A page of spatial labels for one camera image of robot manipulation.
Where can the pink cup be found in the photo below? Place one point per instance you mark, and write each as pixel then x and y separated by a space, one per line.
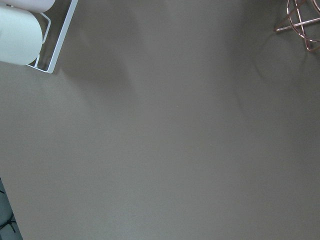
pixel 36 6

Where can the copper wire bottle rack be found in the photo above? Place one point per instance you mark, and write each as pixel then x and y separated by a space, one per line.
pixel 293 21

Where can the white wire cup rack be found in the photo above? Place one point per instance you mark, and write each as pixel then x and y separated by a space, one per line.
pixel 54 24

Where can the white cup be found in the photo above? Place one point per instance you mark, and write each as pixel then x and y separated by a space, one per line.
pixel 21 36

